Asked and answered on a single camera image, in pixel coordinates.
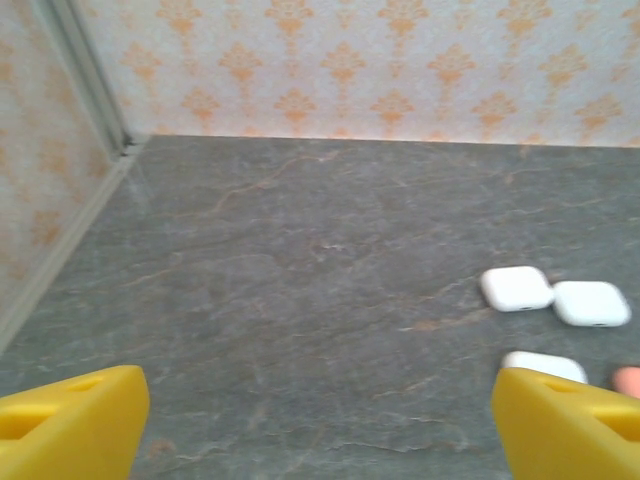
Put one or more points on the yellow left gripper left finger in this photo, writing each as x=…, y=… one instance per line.
x=75, y=430

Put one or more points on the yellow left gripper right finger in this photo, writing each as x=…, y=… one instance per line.
x=565, y=435

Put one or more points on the white earbud charging case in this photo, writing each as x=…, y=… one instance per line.
x=545, y=364
x=592, y=303
x=517, y=289

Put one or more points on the pink earbud charging case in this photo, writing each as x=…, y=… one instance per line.
x=629, y=382

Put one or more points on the aluminium table edge rail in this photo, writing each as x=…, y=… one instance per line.
x=65, y=235

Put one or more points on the aluminium corner post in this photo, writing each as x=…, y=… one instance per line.
x=90, y=75

